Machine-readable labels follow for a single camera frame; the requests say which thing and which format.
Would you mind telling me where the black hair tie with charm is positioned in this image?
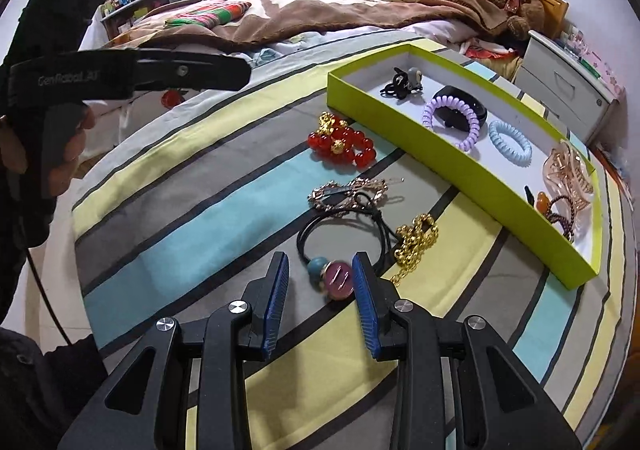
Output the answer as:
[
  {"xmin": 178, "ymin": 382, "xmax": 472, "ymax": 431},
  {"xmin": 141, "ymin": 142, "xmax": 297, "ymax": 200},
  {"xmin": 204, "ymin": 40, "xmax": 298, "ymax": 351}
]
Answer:
[{"xmin": 296, "ymin": 191, "xmax": 400, "ymax": 302}]

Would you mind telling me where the rose gold hair clip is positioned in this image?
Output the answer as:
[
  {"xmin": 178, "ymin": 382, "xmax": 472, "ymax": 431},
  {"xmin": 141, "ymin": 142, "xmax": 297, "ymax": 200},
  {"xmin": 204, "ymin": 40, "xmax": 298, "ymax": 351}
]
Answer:
[{"xmin": 307, "ymin": 177, "xmax": 405, "ymax": 212}]

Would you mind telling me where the gold chain bracelet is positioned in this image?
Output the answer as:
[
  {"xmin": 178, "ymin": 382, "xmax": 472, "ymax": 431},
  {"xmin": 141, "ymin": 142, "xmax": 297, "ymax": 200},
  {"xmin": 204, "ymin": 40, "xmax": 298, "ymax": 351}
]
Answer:
[{"xmin": 388, "ymin": 212, "xmax": 441, "ymax": 287}]

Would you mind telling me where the red bead bracelet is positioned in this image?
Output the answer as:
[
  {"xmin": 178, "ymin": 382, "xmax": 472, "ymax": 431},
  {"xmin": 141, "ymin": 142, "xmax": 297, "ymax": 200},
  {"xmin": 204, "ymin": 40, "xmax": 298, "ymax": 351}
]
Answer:
[{"xmin": 306, "ymin": 111, "xmax": 378, "ymax": 170}]

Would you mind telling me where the brown braided amber hair tie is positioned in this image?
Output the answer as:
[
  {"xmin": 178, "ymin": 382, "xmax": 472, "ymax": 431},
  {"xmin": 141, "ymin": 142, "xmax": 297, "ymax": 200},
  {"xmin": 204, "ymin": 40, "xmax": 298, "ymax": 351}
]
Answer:
[{"xmin": 523, "ymin": 183, "xmax": 580, "ymax": 243}]

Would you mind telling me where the translucent pink hair claw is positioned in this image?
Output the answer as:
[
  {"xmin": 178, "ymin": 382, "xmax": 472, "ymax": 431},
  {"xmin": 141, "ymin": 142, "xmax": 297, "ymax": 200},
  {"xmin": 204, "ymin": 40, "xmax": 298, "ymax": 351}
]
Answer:
[{"xmin": 542, "ymin": 140, "xmax": 594, "ymax": 212}]

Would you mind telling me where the black small hair claw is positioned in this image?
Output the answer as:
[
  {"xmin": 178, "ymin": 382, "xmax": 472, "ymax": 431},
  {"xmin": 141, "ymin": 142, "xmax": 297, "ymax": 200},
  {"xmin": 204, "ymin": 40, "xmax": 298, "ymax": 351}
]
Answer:
[{"xmin": 380, "ymin": 68, "xmax": 423, "ymax": 100}]

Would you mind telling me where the light blue spiral hair tie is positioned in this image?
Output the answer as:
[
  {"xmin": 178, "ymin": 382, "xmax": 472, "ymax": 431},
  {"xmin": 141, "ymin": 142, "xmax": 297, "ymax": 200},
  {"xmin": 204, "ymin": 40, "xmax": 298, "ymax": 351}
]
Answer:
[{"xmin": 488, "ymin": 118, "xmax": 534, "ymax": 168}]

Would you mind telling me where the black wristband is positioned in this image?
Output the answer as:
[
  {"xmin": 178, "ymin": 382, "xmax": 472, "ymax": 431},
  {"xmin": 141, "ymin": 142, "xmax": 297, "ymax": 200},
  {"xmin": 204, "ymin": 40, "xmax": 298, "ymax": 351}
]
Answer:
[{"xmin": 434, "ymin": 85, "xmax": 487, "ymax": 132}]

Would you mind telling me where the purple spiral hair tie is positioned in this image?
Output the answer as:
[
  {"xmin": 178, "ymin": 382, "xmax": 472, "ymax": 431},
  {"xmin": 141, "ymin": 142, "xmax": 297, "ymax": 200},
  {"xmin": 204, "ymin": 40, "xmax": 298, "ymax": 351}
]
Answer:
[{"xmin": 421, "ymin": 93, "xmax": 483, "ymax": 153}]

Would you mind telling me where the person's left hand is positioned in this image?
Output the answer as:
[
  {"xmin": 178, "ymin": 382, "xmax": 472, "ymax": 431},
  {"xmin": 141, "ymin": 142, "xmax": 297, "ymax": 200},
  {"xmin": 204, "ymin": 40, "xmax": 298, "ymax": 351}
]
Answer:
[{"xmin": 1, "ymin": 103, "xmax": 96, "ymax": 199}]

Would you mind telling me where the red green folded cloth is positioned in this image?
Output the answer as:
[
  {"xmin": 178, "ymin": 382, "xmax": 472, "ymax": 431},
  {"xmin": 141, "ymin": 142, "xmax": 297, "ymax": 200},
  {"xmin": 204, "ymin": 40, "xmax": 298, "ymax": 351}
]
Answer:
[{"xmin": 164, "ymin": 2, "xmax": 252, "ymax": 30}]

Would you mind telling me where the striped tablecloth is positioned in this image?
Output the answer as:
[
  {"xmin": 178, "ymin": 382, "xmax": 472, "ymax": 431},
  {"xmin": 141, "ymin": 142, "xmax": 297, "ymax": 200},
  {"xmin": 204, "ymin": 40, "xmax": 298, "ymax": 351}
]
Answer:
[{"xmin": 72, "ymin": 69, "xmax": 638, "ymax": 449}]

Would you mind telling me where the brown fleece blanket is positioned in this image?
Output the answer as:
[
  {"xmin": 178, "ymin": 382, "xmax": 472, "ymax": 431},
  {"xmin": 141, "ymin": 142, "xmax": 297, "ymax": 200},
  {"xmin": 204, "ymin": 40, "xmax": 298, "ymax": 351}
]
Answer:
[{"xmin": 105, "ymin": 0, "xmax": 508, "ymax": 52}]

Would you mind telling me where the green shallow cardboard box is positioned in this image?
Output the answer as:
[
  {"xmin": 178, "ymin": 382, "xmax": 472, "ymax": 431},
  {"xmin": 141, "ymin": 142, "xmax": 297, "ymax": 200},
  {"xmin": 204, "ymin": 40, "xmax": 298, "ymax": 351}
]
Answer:
[{"xmin": 326, "ymin": 40, "xmax": 602, "ymax": 288}]

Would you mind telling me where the grey bedside drawer cabinet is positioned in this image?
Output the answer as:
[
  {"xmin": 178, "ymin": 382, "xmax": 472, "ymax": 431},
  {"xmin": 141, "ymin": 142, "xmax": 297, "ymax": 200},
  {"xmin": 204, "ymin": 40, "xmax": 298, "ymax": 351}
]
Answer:
[{"xmin": 514, "ymin": 31, "xmax": 620, "ymax": 146}]

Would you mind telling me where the yellow pillow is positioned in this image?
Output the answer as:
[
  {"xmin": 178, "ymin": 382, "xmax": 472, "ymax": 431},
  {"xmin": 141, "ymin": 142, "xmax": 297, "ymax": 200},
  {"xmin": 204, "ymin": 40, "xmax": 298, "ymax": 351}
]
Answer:
[{"xmin": 459, "ymin": 38, "xmax": 523, "ymax": 80}]

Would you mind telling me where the pink floral tissue box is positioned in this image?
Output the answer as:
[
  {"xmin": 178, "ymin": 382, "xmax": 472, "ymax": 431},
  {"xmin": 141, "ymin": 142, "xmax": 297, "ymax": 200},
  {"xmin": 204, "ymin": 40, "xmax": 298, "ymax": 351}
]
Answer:
[{"xmin": 576, "ymin": 40, "xmax": 626, "ymax": 98}]

